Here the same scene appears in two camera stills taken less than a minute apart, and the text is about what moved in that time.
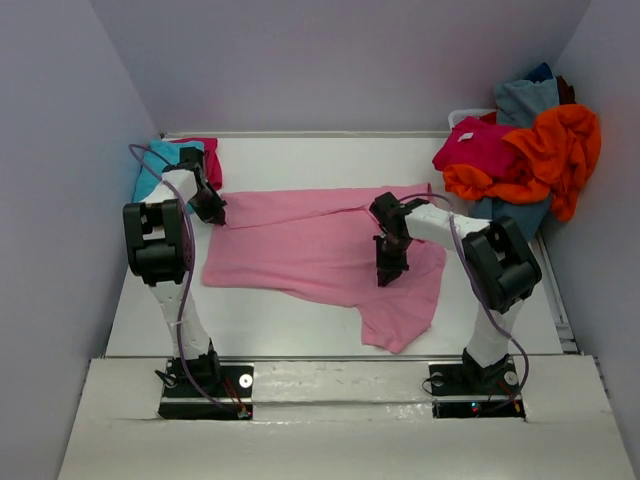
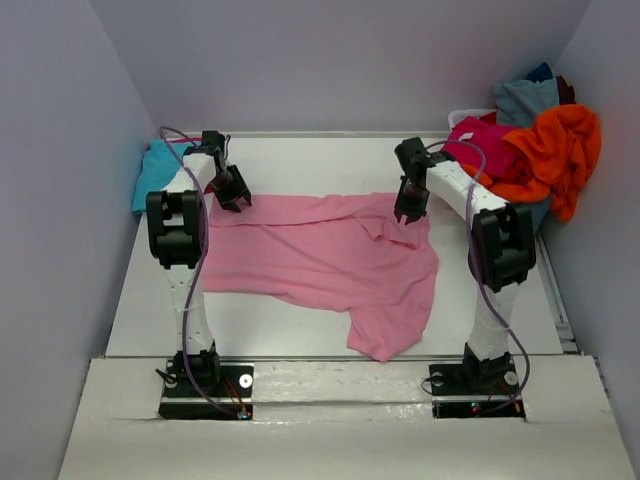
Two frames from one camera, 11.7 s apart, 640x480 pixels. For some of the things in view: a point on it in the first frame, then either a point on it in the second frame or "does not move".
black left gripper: (215, 213) to (238, 191)
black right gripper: (388, 269) to (403, 207)
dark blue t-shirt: (540, 73) does not move
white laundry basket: (459, 115) does not move
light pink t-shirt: (319, 247) does not move
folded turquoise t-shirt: (159, 154) does not move
